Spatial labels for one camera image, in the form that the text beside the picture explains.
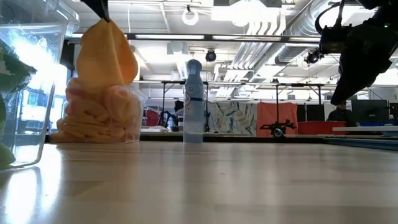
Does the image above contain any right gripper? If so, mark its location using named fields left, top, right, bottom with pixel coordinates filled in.
left=330, top=19, right=398, bottom=106

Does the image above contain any orange microfiber towel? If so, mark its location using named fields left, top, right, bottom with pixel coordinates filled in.
left=65, top=77, right=103, bottom=108
left=49, top=119, right=139, bottom=144
left=63, top=99, right=109, bottom=124
left=75, top=17, right=139, bottom=94
left=102, top=86, right=141, bottom=125

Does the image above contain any black monitor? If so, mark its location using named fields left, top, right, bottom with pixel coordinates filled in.
left=351, top=99, right=389, bottom=124

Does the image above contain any person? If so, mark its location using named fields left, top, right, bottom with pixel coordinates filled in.
left=326, top=101, right=354, bottom=123
left=173, top=100, right=186, bottom=127

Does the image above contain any red box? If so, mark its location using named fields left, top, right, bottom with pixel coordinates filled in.
left=297, top=121, right=348, bottom=136

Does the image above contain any long ceiling light strip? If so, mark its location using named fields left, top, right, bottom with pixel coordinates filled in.
left=67, top=32, right=323, bottom=44

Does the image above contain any orange cloth panel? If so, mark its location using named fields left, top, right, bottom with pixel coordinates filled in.
left=256, top=101, right=299, bottom=138

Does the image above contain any clear plastic bin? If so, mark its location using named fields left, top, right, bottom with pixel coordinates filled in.
left=0, top=0, right=81, bottom=170
left=49, top=83, right=149, bottom=144

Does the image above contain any red background object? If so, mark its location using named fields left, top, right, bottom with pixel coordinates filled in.
left=143, top=108, right=162, bottom=128

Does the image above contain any patterned cloth panel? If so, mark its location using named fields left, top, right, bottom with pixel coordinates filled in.
left=206, top=101, right=259, bottom=137

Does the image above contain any blue-capped spray bottle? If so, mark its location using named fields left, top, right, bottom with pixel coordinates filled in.
left=182, top=58, right=205, bottom=144

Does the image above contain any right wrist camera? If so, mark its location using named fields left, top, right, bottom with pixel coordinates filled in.
left=318, top=24, right=354, bottom=55

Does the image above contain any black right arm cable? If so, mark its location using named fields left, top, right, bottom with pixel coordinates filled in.
left=314, top=0, right=348, bottom=35

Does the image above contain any silver ventilation duct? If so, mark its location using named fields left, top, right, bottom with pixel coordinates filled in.
left=275, top=0, right=330, bottom=65

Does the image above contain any white ring ceiling lamp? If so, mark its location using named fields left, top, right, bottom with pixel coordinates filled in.
left=181, top=7, right=200, bottom=27

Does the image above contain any black clamp mount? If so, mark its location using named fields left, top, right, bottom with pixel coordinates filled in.
left=259, top=119, right=297, bottom=138

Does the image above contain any black aluminium table frame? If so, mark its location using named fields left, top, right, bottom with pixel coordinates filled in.
left=46, top=133, right=398, bottom=152

